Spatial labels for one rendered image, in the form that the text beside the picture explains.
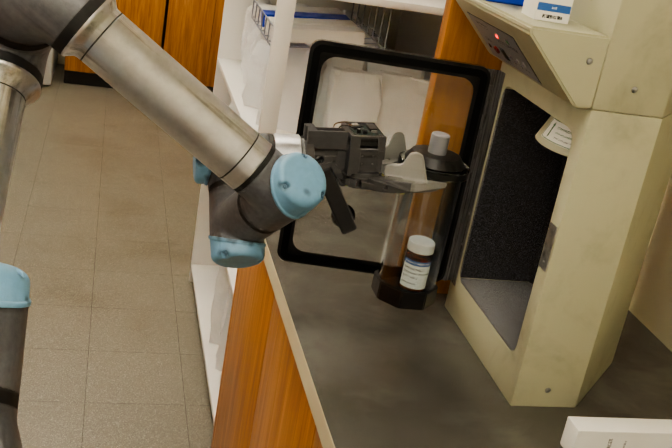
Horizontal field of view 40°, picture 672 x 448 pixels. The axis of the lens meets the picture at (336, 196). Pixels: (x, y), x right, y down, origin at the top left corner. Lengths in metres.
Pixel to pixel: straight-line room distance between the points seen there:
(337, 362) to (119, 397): 1.63
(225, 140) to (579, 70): 0.48
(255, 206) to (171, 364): 2.06
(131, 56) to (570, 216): 0.64
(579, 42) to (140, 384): 2.15
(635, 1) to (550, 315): 0.46
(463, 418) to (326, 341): 0.26
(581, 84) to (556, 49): 0.06
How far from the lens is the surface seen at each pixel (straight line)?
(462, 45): 1.60
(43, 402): 2.98
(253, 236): 1.22
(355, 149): 1.31
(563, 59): 1.25
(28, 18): 1.13
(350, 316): 1.60
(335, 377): 1.42
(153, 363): 3.19
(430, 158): 1.35
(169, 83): 1.12
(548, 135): 1.43
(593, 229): 1.36
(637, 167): 1.36
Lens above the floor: 1.66
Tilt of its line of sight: 20 degrees down
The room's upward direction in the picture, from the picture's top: 10 degrees clockwise
